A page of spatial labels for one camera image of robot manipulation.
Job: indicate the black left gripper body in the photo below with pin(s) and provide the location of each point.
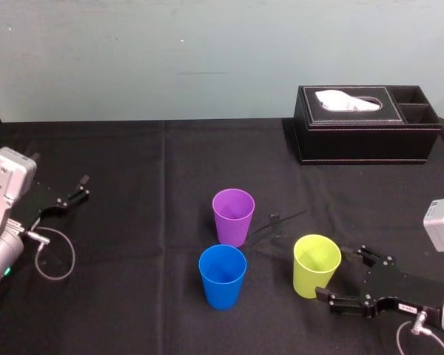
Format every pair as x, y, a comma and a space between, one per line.
37, 201

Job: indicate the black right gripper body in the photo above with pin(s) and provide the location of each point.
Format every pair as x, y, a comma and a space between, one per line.
399, 286

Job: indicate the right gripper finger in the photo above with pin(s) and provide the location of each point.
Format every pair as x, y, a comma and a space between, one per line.
366, 255
348, 303

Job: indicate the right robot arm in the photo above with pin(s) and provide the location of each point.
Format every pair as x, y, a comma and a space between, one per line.
442, 225

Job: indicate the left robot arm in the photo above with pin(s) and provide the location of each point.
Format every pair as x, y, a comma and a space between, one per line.
1, 192

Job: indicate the yellow-green plastic cup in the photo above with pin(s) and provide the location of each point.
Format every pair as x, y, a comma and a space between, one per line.
311, 281

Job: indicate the black tablecloth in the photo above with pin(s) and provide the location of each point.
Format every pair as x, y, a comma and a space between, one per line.
133, 185

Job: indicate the black leather tissue box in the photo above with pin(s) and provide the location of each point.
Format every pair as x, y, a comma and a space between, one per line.
362, 144

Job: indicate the blue plastic cup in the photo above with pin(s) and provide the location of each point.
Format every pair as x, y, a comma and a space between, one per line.
222, 292

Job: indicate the purple plastic cup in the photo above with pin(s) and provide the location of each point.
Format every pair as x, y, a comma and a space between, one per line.
231, 229

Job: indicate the white tissue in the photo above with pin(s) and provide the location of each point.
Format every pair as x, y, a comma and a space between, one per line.
340, 100

